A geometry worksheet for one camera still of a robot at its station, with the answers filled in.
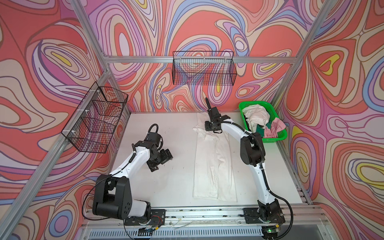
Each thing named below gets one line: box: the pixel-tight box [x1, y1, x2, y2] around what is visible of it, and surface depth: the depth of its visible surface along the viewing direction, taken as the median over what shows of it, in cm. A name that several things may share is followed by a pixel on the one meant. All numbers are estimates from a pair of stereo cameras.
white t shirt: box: [192, 112, 238, 202], surface depth 91 cm
